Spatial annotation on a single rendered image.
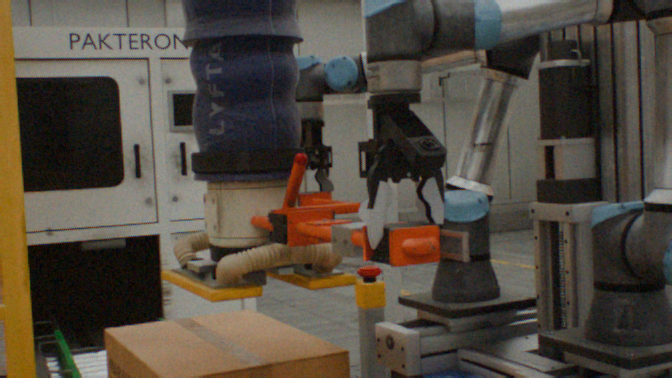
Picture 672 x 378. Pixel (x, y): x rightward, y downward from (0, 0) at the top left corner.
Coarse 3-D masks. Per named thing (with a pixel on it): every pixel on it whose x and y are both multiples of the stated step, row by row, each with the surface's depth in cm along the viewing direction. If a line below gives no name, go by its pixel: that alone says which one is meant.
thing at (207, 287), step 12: (168, 276) 177; (180, 276) 172; (192, 276) 168; (204, 276) 167; (192, 288) 161; (204, 288) 156; (216, 288) 155; (228, 288) 154; (240, 288) 154; (252, 288) 155; (216, 300) 152; (228, 300) 153
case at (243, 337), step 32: (192, 320) 227; (224, 320) 224; (256, 320) 222; (128, 352) 197; (160, 352) 192; (192, 352) 190; (224, 352) 189; (256, 352) 187; (288, 352) 186; (320, 352) 184
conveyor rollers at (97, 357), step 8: (88, 352) 373; (96, 352) 374; (104, 352) 374; (48, 360) 365; (56, 360) 366; (80, 360) 362; (88, 360) 363; (96, 360) 360; (104, 360) 358; (56, 368) 350; (80, 368) 346; (88, 368) 346; (96, 368) 347; (104, 368) 348; (56, 376) 336; (64, 376) 334; (88, 376) 337; (96, 376) 333; (104, 376) 331
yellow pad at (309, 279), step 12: (288, 264) 179; (300, 264) 178; (276, 276) 174; (288, 276) 169; (300, 276) 165; (312, 276) 163; (324, 276) 164; (336, 276) 163; (348, 276) 164; (312, 288) 160; (324, 288) 161
